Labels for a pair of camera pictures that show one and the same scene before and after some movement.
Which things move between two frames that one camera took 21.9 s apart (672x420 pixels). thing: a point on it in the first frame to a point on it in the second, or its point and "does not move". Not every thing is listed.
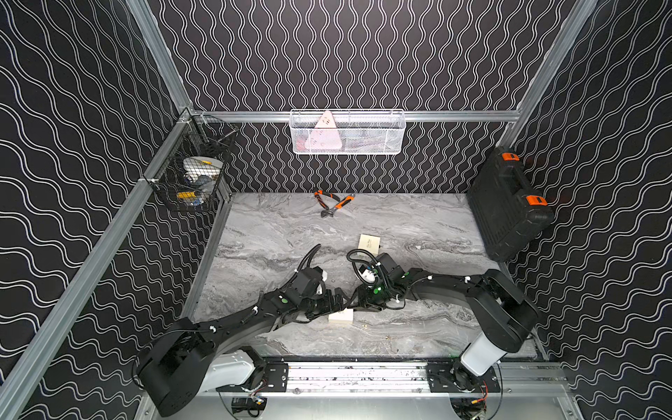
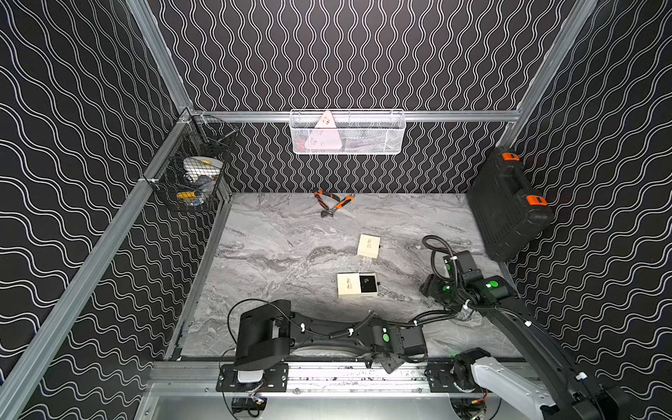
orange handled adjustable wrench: (329, 213) does not move
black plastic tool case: (508, 212) does not move
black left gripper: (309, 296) to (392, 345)
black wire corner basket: (193, 162) does not move
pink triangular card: (325, 134) does not move
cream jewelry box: (343, 317) to (348, 285)
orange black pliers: (318, 192) does not move
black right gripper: (362, 300) to (430, 286)
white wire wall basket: (347, 131) does not move
